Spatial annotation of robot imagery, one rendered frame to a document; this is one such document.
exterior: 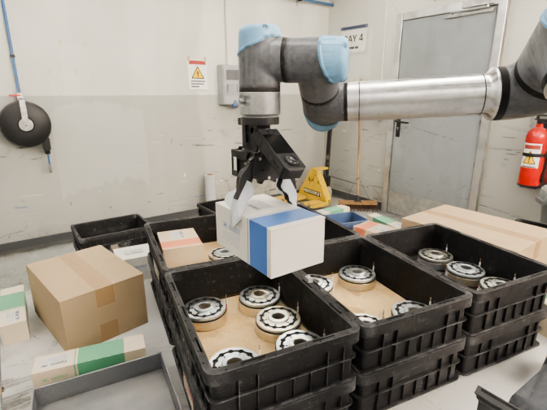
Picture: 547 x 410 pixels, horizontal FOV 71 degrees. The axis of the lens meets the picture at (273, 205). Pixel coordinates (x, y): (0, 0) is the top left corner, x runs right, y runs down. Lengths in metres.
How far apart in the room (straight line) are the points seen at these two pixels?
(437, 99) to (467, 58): 3.28
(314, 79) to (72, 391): 0.84
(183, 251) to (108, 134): 2.86
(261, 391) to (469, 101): 0.63
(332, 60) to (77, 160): 3.43
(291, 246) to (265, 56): 0.32
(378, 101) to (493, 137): 3.21
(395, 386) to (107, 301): 0.74
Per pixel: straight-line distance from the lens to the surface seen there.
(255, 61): 0.69
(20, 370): 1.19
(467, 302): 0.95
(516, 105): 0.81
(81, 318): 1.14
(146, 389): 1.01
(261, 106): 0.69
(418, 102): 0.78
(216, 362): 0.80
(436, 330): 0.92
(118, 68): 3.98
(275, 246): 0.65
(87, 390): 1.05
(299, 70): 0.68
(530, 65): 0.76
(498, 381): 1.13
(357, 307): 1.03
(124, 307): 1.18
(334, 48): 0.67
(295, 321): 0.90
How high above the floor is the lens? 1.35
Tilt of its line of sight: 16 degrees down
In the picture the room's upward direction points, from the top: straight up
